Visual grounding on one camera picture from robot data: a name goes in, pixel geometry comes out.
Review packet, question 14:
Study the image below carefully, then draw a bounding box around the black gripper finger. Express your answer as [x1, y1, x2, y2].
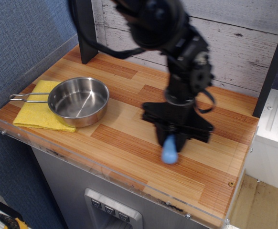
[174, 133, 188, 153]
[155, 125, 170, 146]

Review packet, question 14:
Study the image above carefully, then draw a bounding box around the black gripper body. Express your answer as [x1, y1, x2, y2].
[142, 97, 213, 143]

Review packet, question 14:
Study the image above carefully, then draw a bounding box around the blue and grey toy spoon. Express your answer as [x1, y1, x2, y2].
[161, 135, 178, 165]

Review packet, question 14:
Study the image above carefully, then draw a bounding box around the stainless steel pot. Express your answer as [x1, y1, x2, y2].
[9, 77, 109, 128]

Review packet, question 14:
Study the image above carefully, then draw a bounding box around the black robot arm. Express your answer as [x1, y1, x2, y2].
[116, 0, 214, 152]

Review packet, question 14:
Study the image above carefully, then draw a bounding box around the yellow object bottom left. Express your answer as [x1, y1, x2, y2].
[0, 211, 29, 229]

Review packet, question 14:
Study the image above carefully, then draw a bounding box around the white appliance at right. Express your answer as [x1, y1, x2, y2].
[245, 89, 278, 188]

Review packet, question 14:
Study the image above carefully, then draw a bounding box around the grey cabinet with dispenser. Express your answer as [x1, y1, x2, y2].
[30, 146, 211, 229]

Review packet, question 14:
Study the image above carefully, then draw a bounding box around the yellow cloth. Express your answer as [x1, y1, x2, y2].
[12, 80, 76, 132]

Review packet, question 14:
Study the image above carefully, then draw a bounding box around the black cable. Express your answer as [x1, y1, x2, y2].
[67, 0, 147, 60]

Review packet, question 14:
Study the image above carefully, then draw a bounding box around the black left frame post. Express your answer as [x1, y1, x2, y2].
[72, 0, 98, 64]

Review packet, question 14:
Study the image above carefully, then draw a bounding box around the black frame post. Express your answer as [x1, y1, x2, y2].
[252, 44, 278, 118]
[72, 0, 98, 64]

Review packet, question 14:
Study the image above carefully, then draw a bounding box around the black right frame post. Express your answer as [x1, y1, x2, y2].
[252, 44, 278, 118]

